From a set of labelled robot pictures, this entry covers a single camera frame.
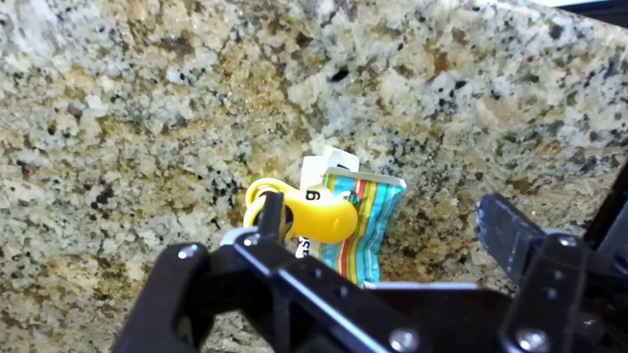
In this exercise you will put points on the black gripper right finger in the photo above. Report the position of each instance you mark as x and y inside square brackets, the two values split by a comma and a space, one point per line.
[556, 300]

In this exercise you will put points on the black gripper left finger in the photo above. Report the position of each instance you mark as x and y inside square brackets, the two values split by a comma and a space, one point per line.
[275, 306]

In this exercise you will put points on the striped teal snack packet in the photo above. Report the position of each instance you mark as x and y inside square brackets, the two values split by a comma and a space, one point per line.
[373, 221]

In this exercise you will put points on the white paper tag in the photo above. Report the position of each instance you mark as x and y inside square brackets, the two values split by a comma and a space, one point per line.
[324, 159]

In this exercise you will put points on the stainless steel black stove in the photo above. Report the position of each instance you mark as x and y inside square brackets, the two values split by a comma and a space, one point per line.
[609, 6]

